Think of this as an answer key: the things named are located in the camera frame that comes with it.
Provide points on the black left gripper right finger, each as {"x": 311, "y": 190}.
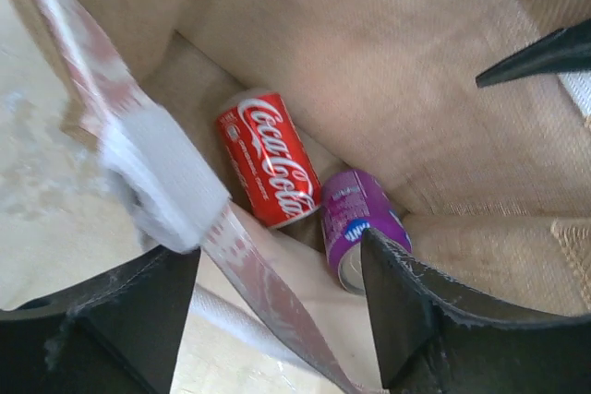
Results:
{"x": 434, "y": 334}

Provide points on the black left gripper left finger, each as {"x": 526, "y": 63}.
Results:
{"x": 118, "y": 332}

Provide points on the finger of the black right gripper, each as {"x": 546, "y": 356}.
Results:
{"x": 565, "y": 50}

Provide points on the purple soda can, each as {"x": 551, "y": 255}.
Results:
{"x": 353, "y": 201}

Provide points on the brown canvas tote bag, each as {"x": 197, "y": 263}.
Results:
{"x": 492, "y": 185}

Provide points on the red cola can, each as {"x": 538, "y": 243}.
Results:
{"x": 269, "y": 158}

